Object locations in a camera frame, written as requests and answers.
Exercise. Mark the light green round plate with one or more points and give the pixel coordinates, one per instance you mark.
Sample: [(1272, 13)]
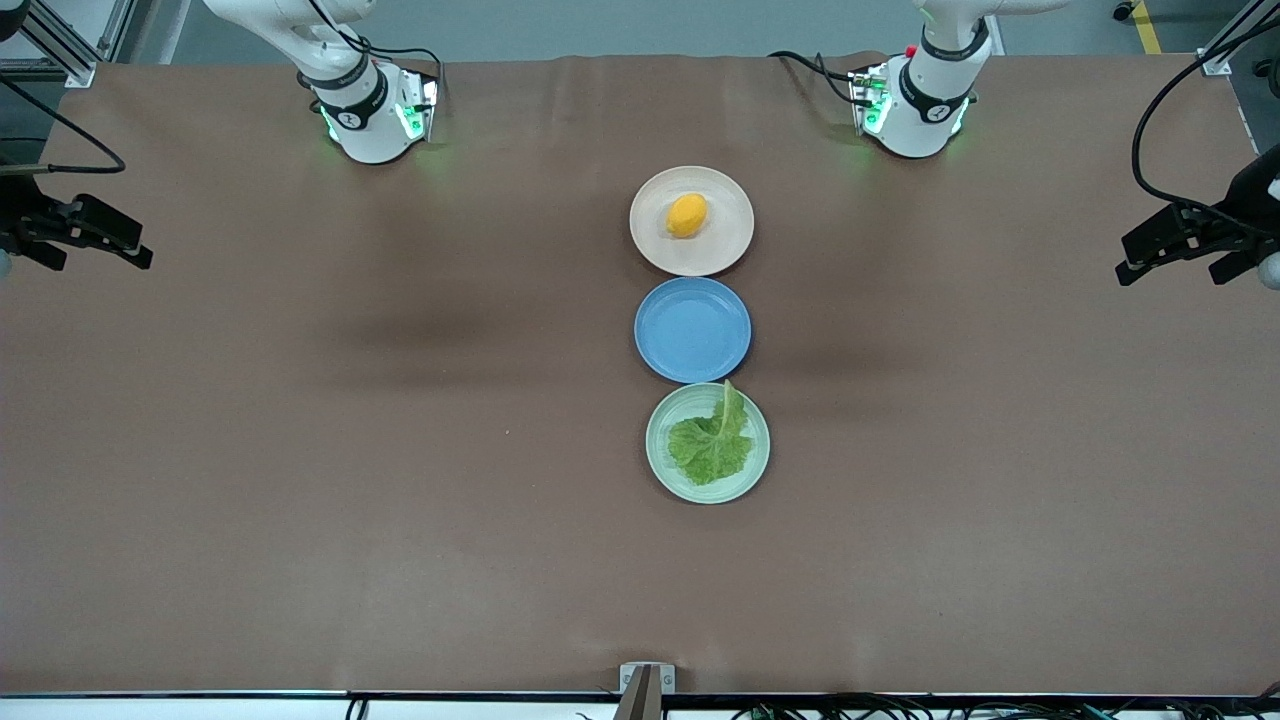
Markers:
[(660, 470)]

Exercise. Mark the brown table cover mat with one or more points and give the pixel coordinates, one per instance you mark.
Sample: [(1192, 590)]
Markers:
[(300, 500)]

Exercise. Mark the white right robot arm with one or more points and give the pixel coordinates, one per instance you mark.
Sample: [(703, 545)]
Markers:
[(370, 125)]

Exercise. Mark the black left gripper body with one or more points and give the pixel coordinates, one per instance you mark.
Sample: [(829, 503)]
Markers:
[(1247, 207)]

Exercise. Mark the silver metal mount bracket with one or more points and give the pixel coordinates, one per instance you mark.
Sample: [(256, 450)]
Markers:
[(665, 678)]

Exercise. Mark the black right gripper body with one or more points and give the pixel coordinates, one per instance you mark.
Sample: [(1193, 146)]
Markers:
[(22, 218)]

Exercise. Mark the yellow lemon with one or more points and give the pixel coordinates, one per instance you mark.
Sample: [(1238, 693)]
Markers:
[(687, 216)]

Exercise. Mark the aluminium frame profile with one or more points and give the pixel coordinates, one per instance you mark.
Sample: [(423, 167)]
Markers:
[(1225, 55), (72, 62), (115, 30)]

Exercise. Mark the beige round plate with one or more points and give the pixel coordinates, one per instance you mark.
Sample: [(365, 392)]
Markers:
[(722, 250)]

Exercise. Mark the right arm base connector bracket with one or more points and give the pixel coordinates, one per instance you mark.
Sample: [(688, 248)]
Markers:
[(418, 105)]

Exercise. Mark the left arm base connector bracket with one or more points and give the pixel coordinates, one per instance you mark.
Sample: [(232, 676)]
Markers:
[(868, 100)]

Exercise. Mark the green lettuce leaf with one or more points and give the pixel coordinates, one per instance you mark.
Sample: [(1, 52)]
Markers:
[(705, 450)]

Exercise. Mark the blue round plate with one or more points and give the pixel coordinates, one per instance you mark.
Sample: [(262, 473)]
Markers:
[(692, 330)]

